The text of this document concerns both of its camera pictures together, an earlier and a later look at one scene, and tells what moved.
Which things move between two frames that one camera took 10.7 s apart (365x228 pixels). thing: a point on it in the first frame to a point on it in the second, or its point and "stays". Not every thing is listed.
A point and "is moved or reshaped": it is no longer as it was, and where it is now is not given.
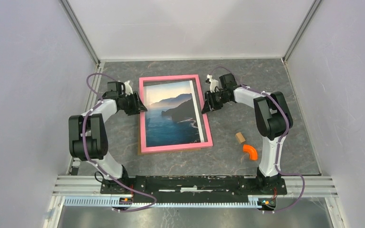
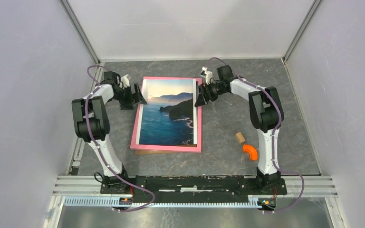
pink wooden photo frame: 145,149 is moved or reshaped
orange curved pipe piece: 253,153 stays
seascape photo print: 172,115 is moved or reshaped
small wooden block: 240,137 stays
